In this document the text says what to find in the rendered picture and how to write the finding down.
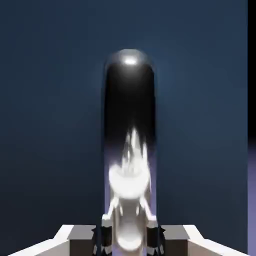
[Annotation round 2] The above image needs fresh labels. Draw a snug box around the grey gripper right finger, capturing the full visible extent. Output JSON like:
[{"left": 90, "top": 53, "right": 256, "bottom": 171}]
[{"left": 159, "top": 224, "right": 250, "bottom": 256}]

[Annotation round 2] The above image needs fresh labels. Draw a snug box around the shiny dark metal handle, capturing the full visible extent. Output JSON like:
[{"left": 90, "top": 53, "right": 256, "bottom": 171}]
[{"left": 93, "top": 48, "right": 166, "bottom": 256}]

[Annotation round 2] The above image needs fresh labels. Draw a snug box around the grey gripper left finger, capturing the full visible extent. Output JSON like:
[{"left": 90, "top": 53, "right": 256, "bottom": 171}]
[{"left": 7, "top": 224, "right": 97, "bottom": 256}]

